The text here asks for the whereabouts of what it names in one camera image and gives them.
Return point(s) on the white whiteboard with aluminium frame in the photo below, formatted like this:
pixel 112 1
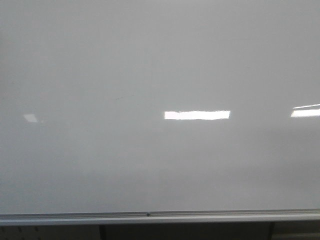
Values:
pixel 159 111

